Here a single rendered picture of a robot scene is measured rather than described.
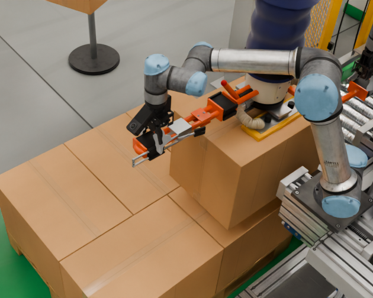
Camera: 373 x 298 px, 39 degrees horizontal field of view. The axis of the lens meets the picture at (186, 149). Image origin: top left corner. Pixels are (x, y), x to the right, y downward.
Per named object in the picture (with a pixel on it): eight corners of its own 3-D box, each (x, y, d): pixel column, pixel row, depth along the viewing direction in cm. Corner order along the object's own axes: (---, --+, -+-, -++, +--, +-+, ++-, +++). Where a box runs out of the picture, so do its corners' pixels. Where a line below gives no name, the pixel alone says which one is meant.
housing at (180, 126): (180, 125, 196) (180, 116, 193) (192, 135, 193) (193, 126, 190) (165, 133, 193) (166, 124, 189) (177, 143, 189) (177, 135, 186)
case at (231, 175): (258, 123, 275) (272, 61, 247) (317, 169, 255) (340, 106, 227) (169, 175, 245) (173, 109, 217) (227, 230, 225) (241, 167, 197)
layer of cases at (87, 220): (176, 134, 342) (179, 85, 314) (293, 232, 292) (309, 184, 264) (6, 228, 282) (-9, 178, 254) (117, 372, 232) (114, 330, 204)
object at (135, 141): (151, 138, 190) (151, 128, 186) (164, 149, 186) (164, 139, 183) (132, 148, 186) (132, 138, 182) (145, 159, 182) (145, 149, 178)
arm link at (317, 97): (365, 190, 179) (338, 53, 148) (362, 224, 169) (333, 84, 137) (329, 191, 184) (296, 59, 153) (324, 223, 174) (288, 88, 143)
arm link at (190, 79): (212, 62, 163) (178, 54, 165) (202, 83, 155) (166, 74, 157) (209, 82, 169) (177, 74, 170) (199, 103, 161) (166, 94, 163)
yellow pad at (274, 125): (295, 96, 229) (298, 87, 226) (313, 109, 224) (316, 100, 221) (240, 128, 212) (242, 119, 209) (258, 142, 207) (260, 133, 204)
